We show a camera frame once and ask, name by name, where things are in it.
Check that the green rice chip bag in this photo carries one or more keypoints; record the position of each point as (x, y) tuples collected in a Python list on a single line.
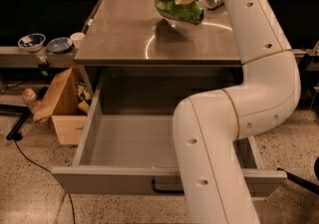
[(190, 13)]

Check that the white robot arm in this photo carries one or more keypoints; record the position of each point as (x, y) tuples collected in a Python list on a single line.
[(205, 126)]

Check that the small white cup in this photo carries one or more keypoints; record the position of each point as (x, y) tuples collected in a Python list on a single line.
[(77, 38)]

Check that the black stand leg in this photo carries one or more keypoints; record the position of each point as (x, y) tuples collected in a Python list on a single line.
[(305, 183), (23, 113)]

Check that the cardboard box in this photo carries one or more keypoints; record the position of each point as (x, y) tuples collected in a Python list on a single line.
[(60, 105)]

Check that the dark blue bowl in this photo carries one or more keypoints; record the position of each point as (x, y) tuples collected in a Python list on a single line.
[(60, 45)]

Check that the silver crumpled can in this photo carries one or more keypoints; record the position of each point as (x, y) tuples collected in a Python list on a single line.
[(213, 4)]

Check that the grey side shelf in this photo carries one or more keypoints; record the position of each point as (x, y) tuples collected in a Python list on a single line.
[(15, 57)]

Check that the grey metal cabinet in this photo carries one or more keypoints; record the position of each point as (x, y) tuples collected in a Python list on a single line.
[(149, 63)]

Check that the blue patterned bowl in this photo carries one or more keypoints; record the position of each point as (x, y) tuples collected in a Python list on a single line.
[(32, 42)]

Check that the black stand leg right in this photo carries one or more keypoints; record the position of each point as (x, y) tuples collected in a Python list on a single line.
[(305, 183)]

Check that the plastic bottle on floor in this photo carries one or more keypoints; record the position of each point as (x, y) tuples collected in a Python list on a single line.
[(31, 100)]

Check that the black stand leg left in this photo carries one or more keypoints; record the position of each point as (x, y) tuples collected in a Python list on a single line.
[(23, 113)]

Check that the black drawer handle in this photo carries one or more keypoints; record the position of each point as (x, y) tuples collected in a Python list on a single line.
[(166, 188)]

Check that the grey open top drawer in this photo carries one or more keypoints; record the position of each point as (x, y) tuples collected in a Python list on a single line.
[(127, 139)]

